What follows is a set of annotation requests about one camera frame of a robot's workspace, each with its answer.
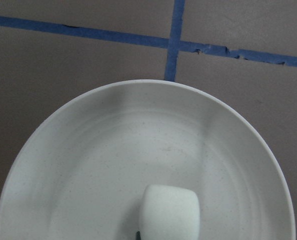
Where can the cream round plate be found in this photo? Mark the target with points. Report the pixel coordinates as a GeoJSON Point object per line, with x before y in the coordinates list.
{"type": "Point", "coordinates": [82, 173]}

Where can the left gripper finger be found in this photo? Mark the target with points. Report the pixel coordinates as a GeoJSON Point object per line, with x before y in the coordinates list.
{"type": "Point", "coordinates": [138, 235]}

